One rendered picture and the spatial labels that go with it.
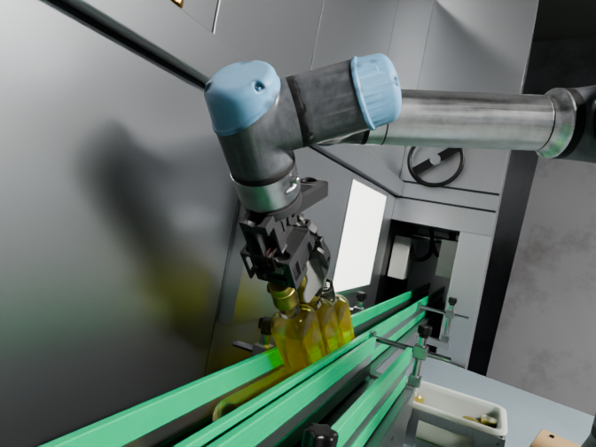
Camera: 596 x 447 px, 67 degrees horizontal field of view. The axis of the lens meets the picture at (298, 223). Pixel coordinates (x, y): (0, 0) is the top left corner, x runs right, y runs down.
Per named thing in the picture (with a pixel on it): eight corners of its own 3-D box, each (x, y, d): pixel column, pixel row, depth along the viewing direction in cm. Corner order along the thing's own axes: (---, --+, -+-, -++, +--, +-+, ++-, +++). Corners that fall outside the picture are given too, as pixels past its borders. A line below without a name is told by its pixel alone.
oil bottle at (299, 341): (303, 359, 83) (280, 290, 68) (332, 369, 81) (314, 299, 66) (291, 388, 80) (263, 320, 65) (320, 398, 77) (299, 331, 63)
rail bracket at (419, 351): (365, 366, 98) (376, 310, 98) (444, 392, 91) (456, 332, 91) (361, 370, 96) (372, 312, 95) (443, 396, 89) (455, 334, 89)
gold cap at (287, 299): (280, 288, 66) (273, 269, 63) (301, 294, 64) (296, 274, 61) (270, 308, 63) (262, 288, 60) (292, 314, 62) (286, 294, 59)
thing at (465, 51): (419, 228, 245) (450, 66, 243) (492, 241, 230) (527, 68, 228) (391, 218, 181) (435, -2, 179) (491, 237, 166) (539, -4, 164)
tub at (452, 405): (402, 410, 113) (409, 375, 113) (498, 443, 104) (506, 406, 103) (387, 435, 97) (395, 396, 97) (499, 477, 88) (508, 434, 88)
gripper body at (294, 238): (248, 280, 61) (223, 217, 53) (277, 236, 66) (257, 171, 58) (300, 294, 58) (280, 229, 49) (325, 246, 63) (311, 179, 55)
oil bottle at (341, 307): (333, 342, 99) (319, 285, 84) (358, 349, 97) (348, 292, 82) (324, 364, 96) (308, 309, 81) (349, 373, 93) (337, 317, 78)
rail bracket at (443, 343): (409, 352, 158) (421, 289, 157) (458, 367, 151) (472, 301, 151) (406, 355, 153) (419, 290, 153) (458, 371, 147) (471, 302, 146)
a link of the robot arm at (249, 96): (290, 79, 41) (199, 105, 41) (309, 174, 48) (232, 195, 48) (275, 47, 46) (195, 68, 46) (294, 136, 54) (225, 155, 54)
